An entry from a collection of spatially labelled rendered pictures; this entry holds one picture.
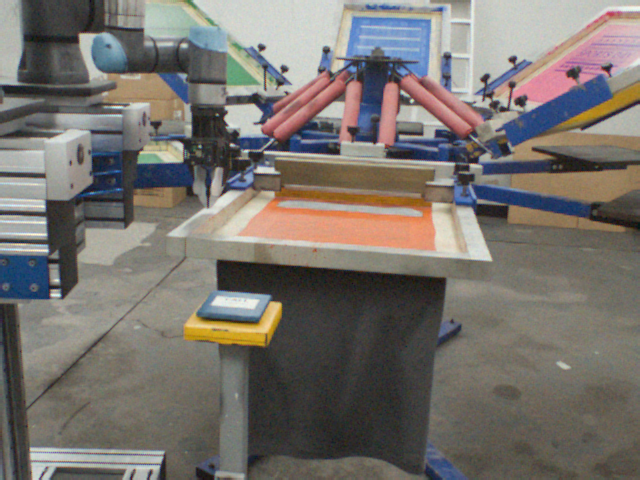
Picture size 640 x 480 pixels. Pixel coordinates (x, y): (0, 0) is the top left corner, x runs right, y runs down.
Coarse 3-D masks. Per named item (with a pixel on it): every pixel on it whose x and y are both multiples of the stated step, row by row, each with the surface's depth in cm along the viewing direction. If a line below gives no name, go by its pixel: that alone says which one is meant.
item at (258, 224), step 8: (272, 200) 187; (280, 200) 187; (288, 200) 188; (296, 200) 189; (304, 200) 188; (312, 200) 189; (320, 200) 189; (328, 200) 190; (336, 200) 190; (264, 208) 176; (272, 208) 177; (280, 208) 177; (288, 208) 178; (296, 208) 178; (304, 208) 179; (256, 216) 167; (264, 216) 168; (272, 216) 168; (328, 216) 171; (336, 216) 171; (344, 216) 172; (248, 224) 159; (256, 224) 159; (264, 224) 160; (272, 224) 160; (240, 232) 152; (248, 232) 152; (256, 232) 152; (264, 232) 153; (312, 240) 148; (320, 240) 148; (328, 240) 149
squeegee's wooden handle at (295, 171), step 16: (288, 160) 186; (304, 160) 185; (320, 160) 187; (288, 176) 187; (304, 176) 186; (320, 176) 186; (336, 176) 185; (352, 176) 185; (368, 176) 184; (384, 176) 184; (400, 176) 183; (416, 176) 183; (432, 176) 182; (416, 192) 183
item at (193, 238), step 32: (256, 192) 192; (192, 224) 141; (192, 256) 133; (224, 256) 132; (256, 256) 131; (288, 256) 130; (320, 256) 129; (352, 256) 129; (384, 256) 128; (416, 256) 127; (448, 256) 127; (480, 256) 128
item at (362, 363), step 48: (240, 288) 143; (288, 288) 141; (336, 288) 140; (384, 288) 139; (432, 288) 138; (288, 336) 144; (336, 336) 144; (384, 336) 144; (432, 336) 141; (288, 384) 149; (336, 384) 148; (384, 384) 147; (432, 384) 145; (288, 432) 152; (336, 432) 151; (384, 432) 150
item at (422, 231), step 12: (360, 204) 187; (372, 204) 187; (384, 204) 188; (432, 204) 192; (348, 216) 172; (360, 216) 173; (372, 216) 173; (384, 216) 174; (396, 216) 174; (408, 216) 175; (420, 216) 175; (420, 228) 163; (432, 228) 164; (336, 240) 149; (348, 240) 149; (360, 240) 149; (420, 240) 152; (432, 240) 153
